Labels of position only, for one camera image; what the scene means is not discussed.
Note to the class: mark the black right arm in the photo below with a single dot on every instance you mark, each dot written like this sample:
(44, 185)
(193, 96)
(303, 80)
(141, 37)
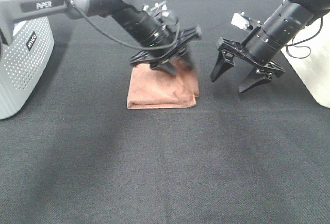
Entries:
(266, 39)

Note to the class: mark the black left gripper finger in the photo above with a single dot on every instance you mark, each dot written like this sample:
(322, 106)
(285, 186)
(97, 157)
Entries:
(167, 68)
(187, 60)

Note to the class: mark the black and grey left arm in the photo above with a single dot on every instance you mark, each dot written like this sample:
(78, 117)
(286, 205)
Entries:
(155, 28)

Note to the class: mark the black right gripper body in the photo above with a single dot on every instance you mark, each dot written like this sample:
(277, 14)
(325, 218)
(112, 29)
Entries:
(241, 52)

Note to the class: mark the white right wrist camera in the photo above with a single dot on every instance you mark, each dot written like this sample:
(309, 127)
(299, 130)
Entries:
(240, 21)

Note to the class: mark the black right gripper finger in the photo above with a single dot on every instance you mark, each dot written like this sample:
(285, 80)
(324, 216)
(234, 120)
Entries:
(255, 78)
(225, 61)

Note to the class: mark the grey perforated laundry basket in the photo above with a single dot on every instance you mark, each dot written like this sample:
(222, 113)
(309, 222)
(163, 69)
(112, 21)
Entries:
(23, 63)

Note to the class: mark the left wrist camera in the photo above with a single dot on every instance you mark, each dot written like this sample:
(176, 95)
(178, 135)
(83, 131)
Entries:
(165, 16)

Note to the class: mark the brown microfiber towel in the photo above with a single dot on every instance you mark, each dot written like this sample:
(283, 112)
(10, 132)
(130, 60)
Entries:
(151, 89)

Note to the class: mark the black table mat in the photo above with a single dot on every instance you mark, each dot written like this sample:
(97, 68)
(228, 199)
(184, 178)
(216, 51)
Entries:
(76, 154)

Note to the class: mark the white plastic bin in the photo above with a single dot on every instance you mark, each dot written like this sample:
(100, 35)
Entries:
(311, 63)

